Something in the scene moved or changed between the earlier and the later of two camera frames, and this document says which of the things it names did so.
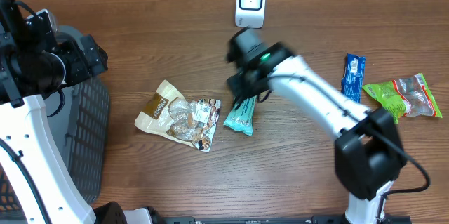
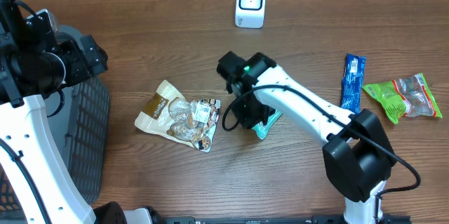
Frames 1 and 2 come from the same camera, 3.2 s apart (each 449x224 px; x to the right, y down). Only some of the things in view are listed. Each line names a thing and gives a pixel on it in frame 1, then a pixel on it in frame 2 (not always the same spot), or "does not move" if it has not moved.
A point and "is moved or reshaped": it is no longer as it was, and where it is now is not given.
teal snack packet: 243,119 is moved or reshaped
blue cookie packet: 352,79 does not move
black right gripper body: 242,86 -> 250,109
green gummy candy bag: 405,97 does not move
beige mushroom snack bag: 168,112 does not move
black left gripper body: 77,67 does not move
